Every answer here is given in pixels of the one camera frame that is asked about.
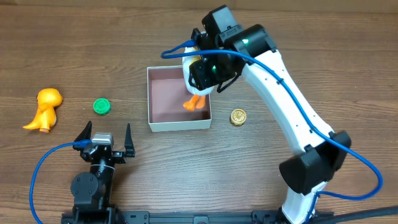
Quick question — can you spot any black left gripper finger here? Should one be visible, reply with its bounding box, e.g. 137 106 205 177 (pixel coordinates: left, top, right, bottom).
75 121 92 142
124 123 136 157

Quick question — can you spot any white duck plush toy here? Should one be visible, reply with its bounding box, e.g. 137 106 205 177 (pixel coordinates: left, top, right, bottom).
182 55 214 111

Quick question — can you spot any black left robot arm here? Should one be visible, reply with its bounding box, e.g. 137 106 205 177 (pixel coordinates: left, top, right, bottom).
61 121 136 224

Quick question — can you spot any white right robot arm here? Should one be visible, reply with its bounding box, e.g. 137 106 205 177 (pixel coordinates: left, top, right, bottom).
183 24 351 223

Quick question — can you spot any green wheel disc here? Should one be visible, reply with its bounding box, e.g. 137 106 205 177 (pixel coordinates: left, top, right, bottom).
93 98 111 115

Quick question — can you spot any orange dinosaur toy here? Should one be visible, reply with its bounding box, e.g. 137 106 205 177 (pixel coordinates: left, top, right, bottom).
23 88 63 133

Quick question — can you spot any gold wheel disc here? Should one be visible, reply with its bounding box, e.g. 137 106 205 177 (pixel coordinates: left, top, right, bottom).
230 109 247 126

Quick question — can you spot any white cardboard box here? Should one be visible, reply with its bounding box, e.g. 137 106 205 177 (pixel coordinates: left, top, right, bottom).
147 66 212 133

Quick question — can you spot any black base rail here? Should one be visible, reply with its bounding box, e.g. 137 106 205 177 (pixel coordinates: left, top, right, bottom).
60 206 398 224

